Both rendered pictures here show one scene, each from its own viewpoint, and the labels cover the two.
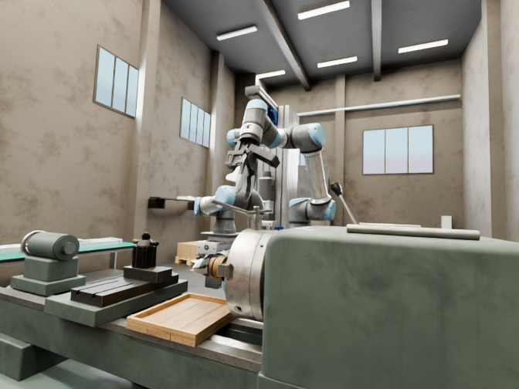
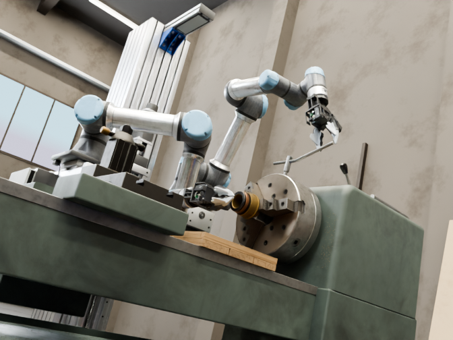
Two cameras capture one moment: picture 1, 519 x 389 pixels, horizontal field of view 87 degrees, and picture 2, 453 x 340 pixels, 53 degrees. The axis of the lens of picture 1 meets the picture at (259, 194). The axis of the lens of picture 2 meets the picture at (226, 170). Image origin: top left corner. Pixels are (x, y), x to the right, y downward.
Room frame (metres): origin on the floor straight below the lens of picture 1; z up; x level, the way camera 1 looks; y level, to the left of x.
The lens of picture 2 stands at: (0.38, 1.54, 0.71)
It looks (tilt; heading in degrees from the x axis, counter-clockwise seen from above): 17 degrees up; 300
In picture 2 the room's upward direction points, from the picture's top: 14 degrees clockwise
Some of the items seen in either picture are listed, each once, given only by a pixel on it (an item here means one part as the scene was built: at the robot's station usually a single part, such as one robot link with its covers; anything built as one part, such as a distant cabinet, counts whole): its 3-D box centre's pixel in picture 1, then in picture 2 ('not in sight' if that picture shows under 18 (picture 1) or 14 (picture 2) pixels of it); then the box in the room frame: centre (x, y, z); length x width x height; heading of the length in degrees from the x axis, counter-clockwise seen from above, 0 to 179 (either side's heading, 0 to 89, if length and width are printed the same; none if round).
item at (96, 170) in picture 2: (147, 272); (117, 185); (1.31, 0.52, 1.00); 0.20 x 0.10 x 0.05; 67
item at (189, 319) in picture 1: (191, 314); (204, 249); (1.12, 0.25, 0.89); 0.36 x 0.30 x 0.04; 157
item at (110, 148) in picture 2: (144, 256); (118, 159); (1.32, 0.54, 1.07); 0.07 x 0.07 x 0.10; 67
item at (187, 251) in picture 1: (206, 252); not in sight; (7.18, 1.31, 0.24); 1.40 x 1.02 x 0.49; 156
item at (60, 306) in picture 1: (126, 294); (89, 208); (1.30, 0.60, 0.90); 0.53 x 0.30 x 0.06; 157
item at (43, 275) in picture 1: (51, 259); not in sight; (1.47, 1.10, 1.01); 0.30 x 0.20 x 0.29; 67
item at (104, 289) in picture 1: (131, 285); (114, 195); (1.26, 0.57, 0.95); 0.43 x 0.18 x 0.04; 157
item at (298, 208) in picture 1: (300, 209); (191, 168); (1.58, -0.24, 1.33); 0.13 x 0.12 x 0.14; 57
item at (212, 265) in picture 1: (222, 268); (246, 205); (1.06, 0.13, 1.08); 0.09 x 0.09 x 0.09; 67
